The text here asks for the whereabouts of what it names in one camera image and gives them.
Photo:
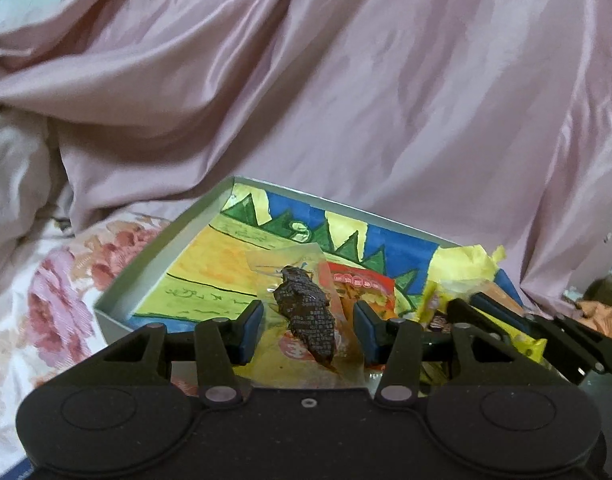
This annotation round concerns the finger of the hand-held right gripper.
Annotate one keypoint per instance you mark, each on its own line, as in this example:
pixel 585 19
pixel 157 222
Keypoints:
pixel 501 307
pixel 561 355

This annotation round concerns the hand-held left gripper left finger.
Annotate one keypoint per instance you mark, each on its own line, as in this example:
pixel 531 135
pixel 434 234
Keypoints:
pixel 252 332

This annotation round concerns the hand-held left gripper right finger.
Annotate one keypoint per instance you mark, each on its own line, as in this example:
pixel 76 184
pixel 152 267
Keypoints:
pixel 366 332

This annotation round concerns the translucent yellow bread packet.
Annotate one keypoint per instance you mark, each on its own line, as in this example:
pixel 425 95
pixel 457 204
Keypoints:
pixel 523 342

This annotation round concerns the red orange snack packet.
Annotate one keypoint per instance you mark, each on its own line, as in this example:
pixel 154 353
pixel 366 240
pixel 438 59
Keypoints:
pixel 361 285

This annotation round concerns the clear packet dark braised snack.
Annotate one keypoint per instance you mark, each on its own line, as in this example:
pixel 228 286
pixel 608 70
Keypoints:
pixel 306 310

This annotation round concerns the grey cardboard box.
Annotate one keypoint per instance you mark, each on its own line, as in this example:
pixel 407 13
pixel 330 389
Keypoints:
pixel 135 285

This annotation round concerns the orange cloth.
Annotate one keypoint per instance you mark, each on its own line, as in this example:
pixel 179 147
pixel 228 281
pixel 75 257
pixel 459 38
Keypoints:
pixel 608 320

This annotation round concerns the painted yellow blue paper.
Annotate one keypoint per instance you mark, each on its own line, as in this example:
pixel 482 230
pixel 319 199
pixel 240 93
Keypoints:
pixel 210 270

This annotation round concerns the dark brown cloth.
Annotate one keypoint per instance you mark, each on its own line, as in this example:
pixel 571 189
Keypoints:
pixel 608 287

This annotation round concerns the floral bedsheet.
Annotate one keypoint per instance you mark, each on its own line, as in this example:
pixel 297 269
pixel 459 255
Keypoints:
pixel 50 310

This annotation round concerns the pink satin curtain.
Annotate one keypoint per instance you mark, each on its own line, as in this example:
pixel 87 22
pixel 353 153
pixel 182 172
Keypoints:
pixel 336 85

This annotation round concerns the pale pink duvet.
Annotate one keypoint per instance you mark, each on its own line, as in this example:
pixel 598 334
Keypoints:
pixel 15 185

